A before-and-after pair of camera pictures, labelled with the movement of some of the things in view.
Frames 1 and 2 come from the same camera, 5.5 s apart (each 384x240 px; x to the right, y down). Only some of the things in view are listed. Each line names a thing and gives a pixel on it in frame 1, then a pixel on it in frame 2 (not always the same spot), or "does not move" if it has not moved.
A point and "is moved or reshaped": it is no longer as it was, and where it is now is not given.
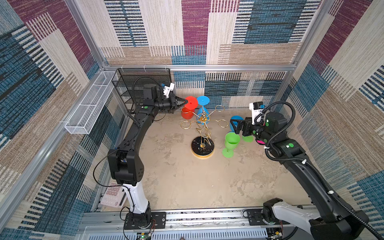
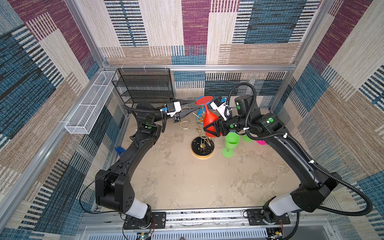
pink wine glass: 260,142 does not move
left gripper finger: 180,102 -> 184,114
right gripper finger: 237,129 -> 218,130
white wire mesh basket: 82,119 does not move
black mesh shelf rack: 129,83 does not move
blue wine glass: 203,113 does not move
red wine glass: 187,111 is moved or reshaped
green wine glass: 231,141 does not move
